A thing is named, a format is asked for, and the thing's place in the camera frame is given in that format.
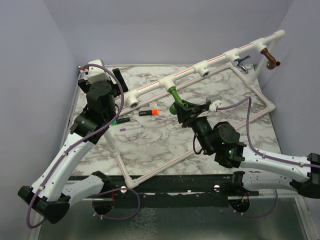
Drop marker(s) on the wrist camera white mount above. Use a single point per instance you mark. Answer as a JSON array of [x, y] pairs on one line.
[[94, 74], [214, 101]]

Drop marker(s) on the green capped black marker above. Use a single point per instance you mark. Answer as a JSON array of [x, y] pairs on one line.
[[121, 121]]

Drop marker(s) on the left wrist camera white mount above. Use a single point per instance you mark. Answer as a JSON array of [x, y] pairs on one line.
[[94, 74]]

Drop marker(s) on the orange capped black marker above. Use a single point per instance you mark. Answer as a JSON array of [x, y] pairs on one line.
[[150, 112]]

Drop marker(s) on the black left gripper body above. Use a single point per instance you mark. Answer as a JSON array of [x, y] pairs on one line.
[[119, 80]]

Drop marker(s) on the green water faucet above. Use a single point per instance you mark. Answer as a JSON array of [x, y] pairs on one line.
[[177, 99]]

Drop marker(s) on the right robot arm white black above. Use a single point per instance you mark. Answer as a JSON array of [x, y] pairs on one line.
[[300, 174]]

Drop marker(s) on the purple capped white pen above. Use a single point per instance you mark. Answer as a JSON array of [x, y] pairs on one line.
[[130, 128]]

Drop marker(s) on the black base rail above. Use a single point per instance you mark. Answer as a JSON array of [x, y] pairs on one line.
[[175, 191]]

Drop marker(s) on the brown copper faucet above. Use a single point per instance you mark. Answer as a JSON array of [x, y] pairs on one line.
[[271, 63]]

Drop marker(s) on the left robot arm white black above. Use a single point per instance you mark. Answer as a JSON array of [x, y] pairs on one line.
[[49, 195]]

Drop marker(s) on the grey metal faucet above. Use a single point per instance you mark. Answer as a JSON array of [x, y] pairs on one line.
[[239, 63]]

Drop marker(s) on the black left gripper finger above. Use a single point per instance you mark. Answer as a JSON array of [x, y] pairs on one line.
[[124, 88], [118, 75]]

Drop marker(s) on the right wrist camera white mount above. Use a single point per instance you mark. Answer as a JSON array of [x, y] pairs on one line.
[[214, 101]]

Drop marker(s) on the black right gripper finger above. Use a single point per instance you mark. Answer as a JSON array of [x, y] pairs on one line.
[[183, 113], [195, 108]]

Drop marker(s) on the white pvc pipe frame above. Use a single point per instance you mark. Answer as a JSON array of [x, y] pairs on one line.
[[162, 146]]

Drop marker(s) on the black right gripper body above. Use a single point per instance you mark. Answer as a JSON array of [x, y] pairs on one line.
[[191, 118]]

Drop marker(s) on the clear plastic bag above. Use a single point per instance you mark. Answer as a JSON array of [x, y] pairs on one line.
[[153, 106]]

